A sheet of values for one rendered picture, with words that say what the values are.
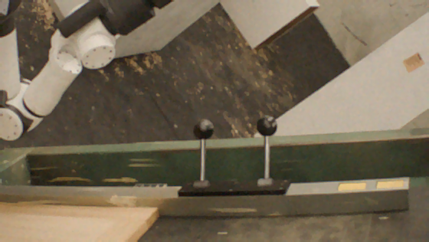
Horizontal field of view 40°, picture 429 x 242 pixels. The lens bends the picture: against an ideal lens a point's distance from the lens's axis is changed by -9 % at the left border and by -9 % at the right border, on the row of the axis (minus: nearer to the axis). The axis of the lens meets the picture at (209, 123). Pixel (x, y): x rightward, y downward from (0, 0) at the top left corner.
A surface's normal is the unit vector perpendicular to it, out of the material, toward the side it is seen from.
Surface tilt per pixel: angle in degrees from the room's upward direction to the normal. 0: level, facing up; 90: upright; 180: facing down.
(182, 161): 90
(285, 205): 90
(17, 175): 30
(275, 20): 90
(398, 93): 90
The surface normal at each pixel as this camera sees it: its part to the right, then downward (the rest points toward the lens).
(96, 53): 0.39, 0.79
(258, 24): -0.41, 0.18
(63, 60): 0.64, -0.60
